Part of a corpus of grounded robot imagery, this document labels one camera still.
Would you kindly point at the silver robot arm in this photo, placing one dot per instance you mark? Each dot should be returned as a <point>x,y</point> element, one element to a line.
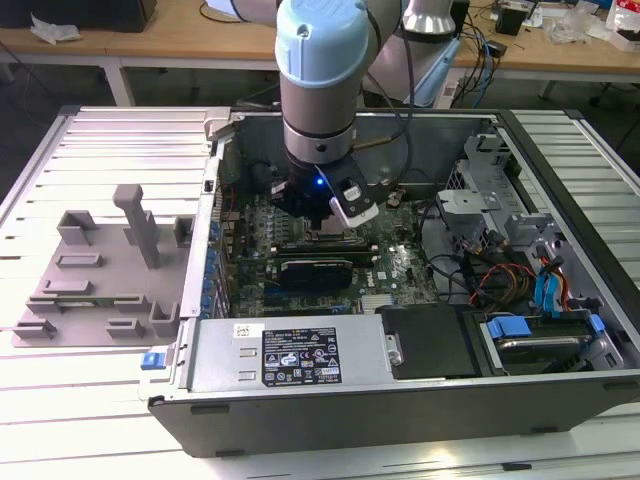
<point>317,115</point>

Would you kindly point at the CPU socket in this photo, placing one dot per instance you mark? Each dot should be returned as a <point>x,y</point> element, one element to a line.
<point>310,235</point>

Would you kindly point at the black graphics card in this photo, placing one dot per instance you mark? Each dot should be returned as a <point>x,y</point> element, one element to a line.
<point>315,275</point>

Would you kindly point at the green motherboard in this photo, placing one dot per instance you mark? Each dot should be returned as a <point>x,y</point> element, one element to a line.
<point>395,240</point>

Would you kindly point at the silver chipset heatsink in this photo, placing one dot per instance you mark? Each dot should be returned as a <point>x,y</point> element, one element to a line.
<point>377,303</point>

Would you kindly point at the grey metal drive cage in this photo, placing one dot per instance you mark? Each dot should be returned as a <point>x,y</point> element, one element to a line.
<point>465,205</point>

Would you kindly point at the silver power supply unit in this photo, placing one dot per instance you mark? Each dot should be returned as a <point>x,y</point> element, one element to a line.
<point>215,350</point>

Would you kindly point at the black plastic drive cover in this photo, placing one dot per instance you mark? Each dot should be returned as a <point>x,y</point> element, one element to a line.
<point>430,340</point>

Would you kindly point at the grey parts rack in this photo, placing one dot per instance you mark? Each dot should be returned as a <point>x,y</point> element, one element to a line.
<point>115,280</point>

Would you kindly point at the wooden desk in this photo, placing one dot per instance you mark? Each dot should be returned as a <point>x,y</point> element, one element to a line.
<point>150,37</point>

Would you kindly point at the blue case latch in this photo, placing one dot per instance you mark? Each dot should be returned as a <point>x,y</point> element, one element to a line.
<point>152,361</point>

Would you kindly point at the black open PC case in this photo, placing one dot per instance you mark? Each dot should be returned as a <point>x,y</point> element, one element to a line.
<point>350,420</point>

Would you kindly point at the small flat black object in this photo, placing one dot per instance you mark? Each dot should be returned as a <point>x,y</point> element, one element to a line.
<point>497,48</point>

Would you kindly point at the small black box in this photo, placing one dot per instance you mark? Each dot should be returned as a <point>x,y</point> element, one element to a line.
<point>510,22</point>

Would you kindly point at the hard disk in blue carrier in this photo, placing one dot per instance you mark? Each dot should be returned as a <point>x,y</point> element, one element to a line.
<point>537,350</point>

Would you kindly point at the crumpled white plastic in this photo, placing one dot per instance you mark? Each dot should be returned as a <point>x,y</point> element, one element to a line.
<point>52,31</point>

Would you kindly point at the clear plastic bags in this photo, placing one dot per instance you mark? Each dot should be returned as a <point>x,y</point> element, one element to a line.
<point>575,25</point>

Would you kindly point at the red and white bag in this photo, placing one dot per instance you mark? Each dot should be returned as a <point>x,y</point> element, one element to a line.
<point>625,15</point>

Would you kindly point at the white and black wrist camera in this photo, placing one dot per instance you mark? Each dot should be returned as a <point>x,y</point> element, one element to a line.
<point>357,217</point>

